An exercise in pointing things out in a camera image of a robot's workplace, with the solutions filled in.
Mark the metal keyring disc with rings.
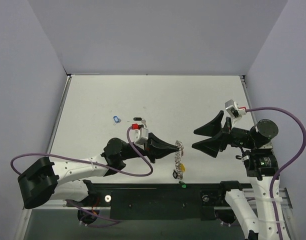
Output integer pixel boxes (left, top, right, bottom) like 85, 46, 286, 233
174, 140, 184, 181

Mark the yellow tag key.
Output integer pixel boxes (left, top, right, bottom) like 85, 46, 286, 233
180, 163, 186, 173

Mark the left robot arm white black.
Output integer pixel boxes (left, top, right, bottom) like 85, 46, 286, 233
17, 132, 179, 209

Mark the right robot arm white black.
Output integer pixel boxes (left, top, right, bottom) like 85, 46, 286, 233
192, 111, 290, 240

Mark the black tag on keyring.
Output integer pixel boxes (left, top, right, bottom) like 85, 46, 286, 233
172, 170, 179, 179

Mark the black tag key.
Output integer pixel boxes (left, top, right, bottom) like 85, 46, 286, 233
133, 117, 146, 125

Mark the blue tag key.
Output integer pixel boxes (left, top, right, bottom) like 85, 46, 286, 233
113, 115, 121, 125

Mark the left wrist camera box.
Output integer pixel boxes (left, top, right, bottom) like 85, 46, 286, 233
131, 123, 149, 145

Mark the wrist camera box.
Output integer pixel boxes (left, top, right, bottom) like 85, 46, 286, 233
131, 123, 149, 145
225, 99, 247, 127

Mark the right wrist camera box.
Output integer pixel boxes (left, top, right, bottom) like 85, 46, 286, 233
225, 99, 247, 127

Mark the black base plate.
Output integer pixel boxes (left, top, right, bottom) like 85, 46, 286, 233
65, 183, 244, 222

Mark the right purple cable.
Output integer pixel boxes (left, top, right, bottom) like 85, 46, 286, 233
245, 106, 306, 240

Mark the purple cable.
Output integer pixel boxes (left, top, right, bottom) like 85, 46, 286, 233
245, 106, 306, 240
10, 126, 154, 228

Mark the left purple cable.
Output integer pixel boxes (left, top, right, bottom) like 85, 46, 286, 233
10, 126, 154, 228

